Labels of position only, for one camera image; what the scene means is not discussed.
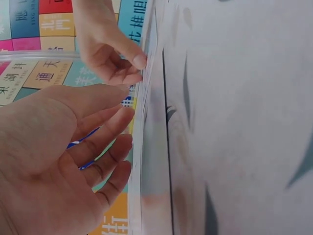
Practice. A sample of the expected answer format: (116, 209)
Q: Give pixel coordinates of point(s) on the person's left hand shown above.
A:
(41, 156)

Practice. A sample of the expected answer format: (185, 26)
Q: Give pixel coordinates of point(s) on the person's right hand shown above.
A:
(97, 41)

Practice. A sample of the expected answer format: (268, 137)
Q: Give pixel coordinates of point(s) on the clear plastic box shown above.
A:
(152, 151)

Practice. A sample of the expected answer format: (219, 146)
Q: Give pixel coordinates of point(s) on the blue white striped object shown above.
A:
(73, 144)

